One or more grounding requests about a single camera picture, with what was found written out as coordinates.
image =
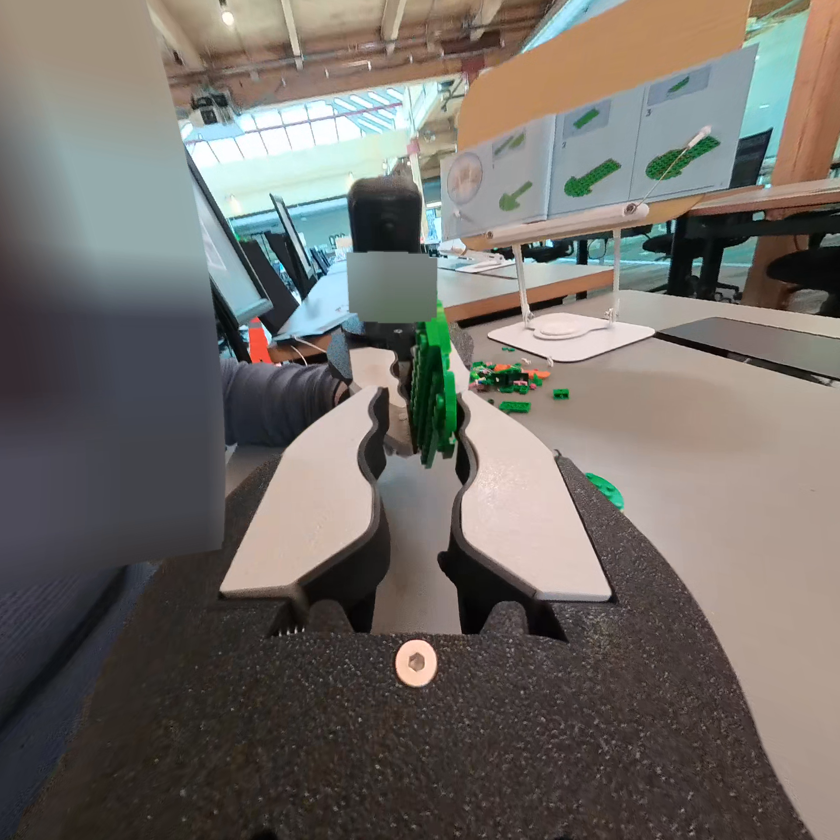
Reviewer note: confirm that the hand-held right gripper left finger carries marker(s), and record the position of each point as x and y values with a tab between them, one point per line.
308	512

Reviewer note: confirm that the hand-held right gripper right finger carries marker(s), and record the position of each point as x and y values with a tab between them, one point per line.
525	518

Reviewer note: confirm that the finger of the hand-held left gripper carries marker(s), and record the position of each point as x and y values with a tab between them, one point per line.
374	367

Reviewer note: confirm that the green lego plate assembly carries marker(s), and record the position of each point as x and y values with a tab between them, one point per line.
433	394

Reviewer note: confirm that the person's left forearm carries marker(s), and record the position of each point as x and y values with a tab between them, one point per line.
275	400

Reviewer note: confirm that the green round lego piece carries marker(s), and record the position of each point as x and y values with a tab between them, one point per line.
604	489

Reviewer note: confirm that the pile of small lego pieces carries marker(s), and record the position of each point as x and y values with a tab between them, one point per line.
508	380

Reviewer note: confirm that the lego instruction booklet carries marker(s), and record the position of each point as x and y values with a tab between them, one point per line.
590	157

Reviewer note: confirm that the small computer monitor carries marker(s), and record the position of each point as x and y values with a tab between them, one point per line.
292	239

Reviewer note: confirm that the orange traffic cone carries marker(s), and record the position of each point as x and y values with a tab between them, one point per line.
258	341

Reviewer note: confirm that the large computer monitor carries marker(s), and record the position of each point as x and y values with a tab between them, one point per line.
226	256

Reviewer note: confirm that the white book stand tan board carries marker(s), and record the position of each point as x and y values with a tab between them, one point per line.
571	341

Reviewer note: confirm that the dark blue clothing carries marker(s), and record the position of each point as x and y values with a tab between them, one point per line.
59	630

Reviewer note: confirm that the black flat mat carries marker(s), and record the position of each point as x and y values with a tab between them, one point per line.
754	344

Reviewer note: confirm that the black office chair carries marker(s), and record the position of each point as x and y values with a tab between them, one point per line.
807	269

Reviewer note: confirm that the wooden background desk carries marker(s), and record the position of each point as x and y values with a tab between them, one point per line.
768	200

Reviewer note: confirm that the wooden pillar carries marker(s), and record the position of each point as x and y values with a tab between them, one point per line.
810	98

